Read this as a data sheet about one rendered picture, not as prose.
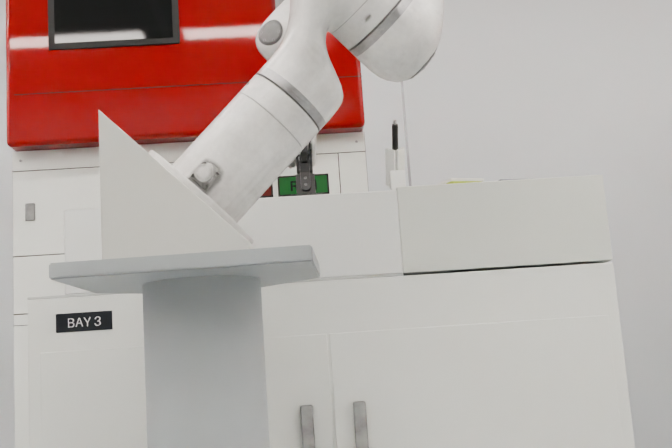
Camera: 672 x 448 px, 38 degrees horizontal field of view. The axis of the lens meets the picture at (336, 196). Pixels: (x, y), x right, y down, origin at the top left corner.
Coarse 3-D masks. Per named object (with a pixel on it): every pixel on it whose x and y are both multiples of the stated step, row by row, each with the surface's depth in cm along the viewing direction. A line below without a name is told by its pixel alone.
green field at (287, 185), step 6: (282, 180) 226; (288, 180) 227; (294, 180) 227; (318, 180) 227; (324, 180) 227; (282, 186) 226; (288, 186) 226; (294, 186) 226; (318, 186) 227; (324, 186) 227; (282, 192) 226; (288, 192) 226; (294, 192) 226; (318, 192) 226
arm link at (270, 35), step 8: (288, 0) 168; (280, 8) 168; (288, 8) 167; (272, 16) 168; (280, 16) 167; (288, 16) 166; (264, 24) 168; (272, 24) 167; (280, 24) 167; (264, 32) 167; (272, 32) 167; (280, 32) 166; (256, 40) 168; (264, 40) 167; (272, 40) 166; (280, 40) 166; (264, 48) 167; (272, 48) 166; (264, 56) 169
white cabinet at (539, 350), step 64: (64, 320) 158; (128, 320) 158; (320, 320) 159; (384, 320) 159; (448, 320) 160; (512, 320) 160; (576, 320) 160; (64, 384) 156; (128, 384) 156; (320, 384) 157; (384, 384) 157; (448, 384) 158; (512, 384) 158; (576, 384) 158
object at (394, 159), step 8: (392, 152) 193; (400, 152) 193; (392, 160) 194; (400, 160) 194; (392, 168) 194; (400, 168) 195; (392, 176) 192; (400, 176) 192; (392, 184) 192; (400, 184) 192
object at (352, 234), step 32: (384, 192) 163; (64, 224) 160; (96, 224) 161; (256, 224) 162; (288, 224) 162; (320, 224) 162; (352, 224) 162; (384, 224) 162; (96, 256) 160; (320, 256) 161; (352, 256) 161; (384, 256) 161
